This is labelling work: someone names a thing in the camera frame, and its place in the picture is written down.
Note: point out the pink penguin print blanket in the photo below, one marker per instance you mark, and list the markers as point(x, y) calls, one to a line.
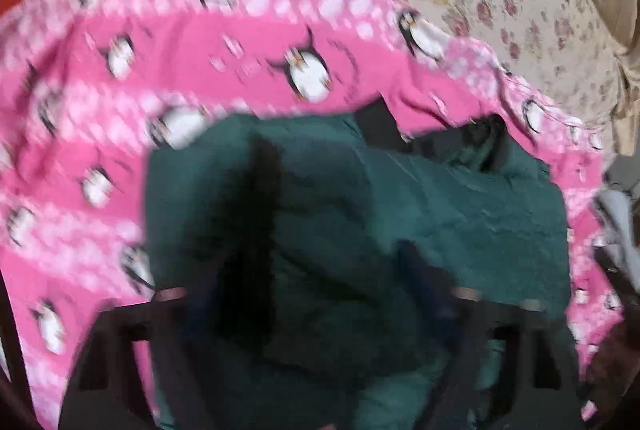
point(200, 49)

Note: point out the dark green puffer jacket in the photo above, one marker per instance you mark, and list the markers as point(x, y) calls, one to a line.
point(350, 220)

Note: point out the dark brown cloth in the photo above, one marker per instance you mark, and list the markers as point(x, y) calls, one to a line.
point(612, 370)

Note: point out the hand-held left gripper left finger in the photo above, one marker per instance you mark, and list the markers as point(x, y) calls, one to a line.
point(150, 330)

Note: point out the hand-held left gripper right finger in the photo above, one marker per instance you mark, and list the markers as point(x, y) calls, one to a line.
point(425, 272)

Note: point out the grey garment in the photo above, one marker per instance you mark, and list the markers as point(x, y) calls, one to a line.
point(620, 220)

